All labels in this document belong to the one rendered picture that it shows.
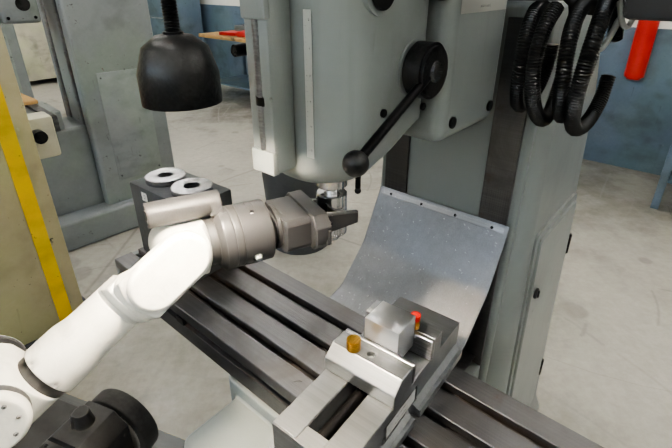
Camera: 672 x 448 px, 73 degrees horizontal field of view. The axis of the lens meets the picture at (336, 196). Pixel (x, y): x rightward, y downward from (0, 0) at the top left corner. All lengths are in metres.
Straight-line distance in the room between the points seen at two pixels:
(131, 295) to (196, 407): 1.53
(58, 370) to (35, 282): 1.86
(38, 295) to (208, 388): 0.92
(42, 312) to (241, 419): 1.77
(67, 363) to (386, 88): 0.50
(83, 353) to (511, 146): 0.76
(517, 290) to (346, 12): 0.76
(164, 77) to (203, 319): 0.64
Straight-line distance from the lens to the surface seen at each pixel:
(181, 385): 2.19
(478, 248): 1.00
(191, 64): 0.42
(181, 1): 7.93
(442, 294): 1.02
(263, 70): 0.54
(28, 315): 2.56
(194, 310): 1.00
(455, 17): 0.65
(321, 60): 0.53
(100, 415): 1.34
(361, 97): 0.54
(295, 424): 0.69
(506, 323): 1.14
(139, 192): 1.13
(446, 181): 1.01
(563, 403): 2.23
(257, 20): 0.53
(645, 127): 4.82
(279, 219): 0.64
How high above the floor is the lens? 1.56
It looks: 26 degrees down
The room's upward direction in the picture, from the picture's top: straight up
